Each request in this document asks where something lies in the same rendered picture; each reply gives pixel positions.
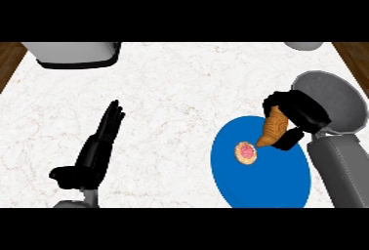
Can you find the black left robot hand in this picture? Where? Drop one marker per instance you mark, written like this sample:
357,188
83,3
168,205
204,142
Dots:
93,156

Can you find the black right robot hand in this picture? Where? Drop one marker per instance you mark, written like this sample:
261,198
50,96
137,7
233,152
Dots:
302,112

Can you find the brown croissant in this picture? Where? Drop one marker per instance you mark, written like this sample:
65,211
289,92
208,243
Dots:
271,129

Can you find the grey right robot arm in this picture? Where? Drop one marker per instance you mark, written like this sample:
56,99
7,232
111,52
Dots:
339,171

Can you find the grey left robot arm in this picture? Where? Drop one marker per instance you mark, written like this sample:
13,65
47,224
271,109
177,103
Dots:
78,199

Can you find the grey round pan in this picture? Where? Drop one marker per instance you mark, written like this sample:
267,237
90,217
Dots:
338,99

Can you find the blue round plate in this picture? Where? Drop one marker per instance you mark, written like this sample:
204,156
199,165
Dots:
264,172

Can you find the small pink jam tart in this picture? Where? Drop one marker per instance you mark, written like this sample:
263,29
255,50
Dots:
245,153

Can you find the pale grey round object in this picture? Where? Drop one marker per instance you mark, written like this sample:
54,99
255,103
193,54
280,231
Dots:
304,45

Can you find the pale grey appliance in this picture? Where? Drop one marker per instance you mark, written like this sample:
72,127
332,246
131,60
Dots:
72,53

